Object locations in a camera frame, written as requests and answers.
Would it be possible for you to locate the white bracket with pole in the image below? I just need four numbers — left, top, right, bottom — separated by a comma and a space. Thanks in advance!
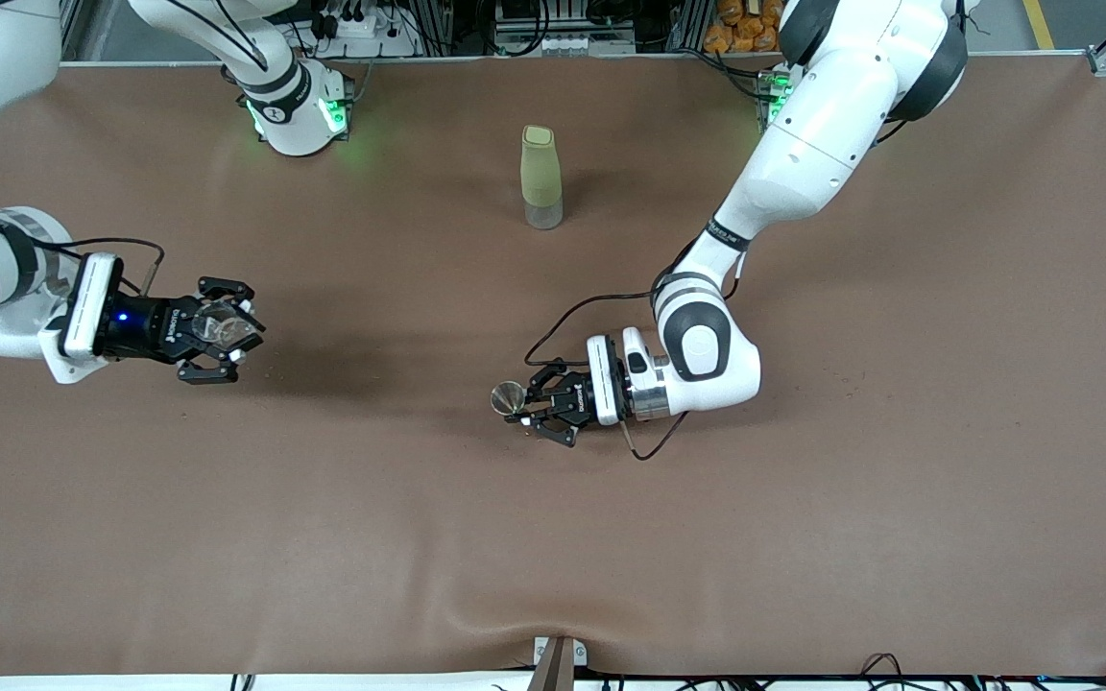
529, 636, 589, 691

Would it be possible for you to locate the brown table mat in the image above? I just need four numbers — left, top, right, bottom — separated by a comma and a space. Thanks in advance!
0, 53, 1106, 678

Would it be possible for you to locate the small clear glass beaker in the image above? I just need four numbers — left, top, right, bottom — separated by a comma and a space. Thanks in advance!
196, 299, 261, 351

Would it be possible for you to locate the green-sleeved bottle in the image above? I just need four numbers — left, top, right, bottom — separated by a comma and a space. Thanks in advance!
520, 125, 565, 231

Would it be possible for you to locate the white power strip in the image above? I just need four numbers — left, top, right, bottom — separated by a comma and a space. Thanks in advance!
308, 0, 420, 57

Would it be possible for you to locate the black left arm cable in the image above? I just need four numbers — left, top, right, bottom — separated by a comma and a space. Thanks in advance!
524, 245, 741, 462

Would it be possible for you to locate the pile of orange bags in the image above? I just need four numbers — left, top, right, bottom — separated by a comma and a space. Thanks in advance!
704, 0, 789, 54

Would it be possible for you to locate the white terminal block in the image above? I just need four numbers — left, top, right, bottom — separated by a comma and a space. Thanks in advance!
534, 34, 636, 57

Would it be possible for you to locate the steel double jigger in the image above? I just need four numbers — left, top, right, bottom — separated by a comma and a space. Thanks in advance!
490, 381, 535, 418

